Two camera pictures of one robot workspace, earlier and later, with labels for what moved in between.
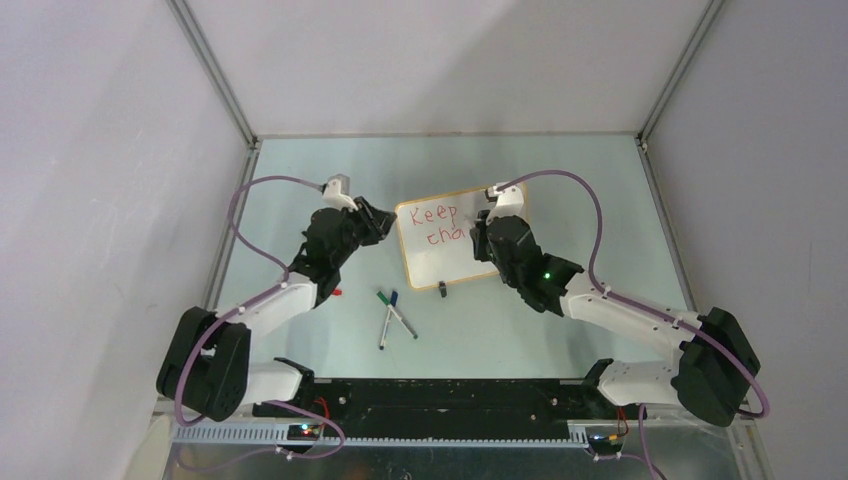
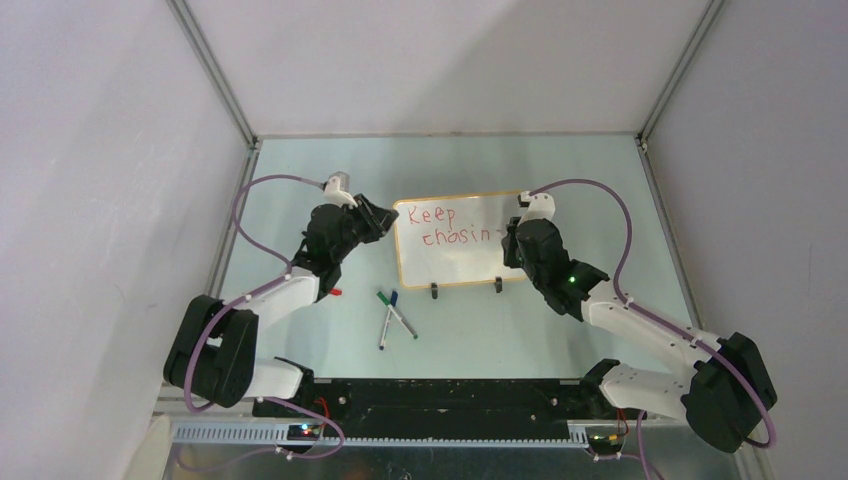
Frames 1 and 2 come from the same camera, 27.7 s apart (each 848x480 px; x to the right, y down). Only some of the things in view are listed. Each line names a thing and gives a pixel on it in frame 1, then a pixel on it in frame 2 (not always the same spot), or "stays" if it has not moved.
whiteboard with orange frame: (436, 236) stays
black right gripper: (479, 234) to (509, 244)
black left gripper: (377, 223) stays
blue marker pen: (393, 300) stays
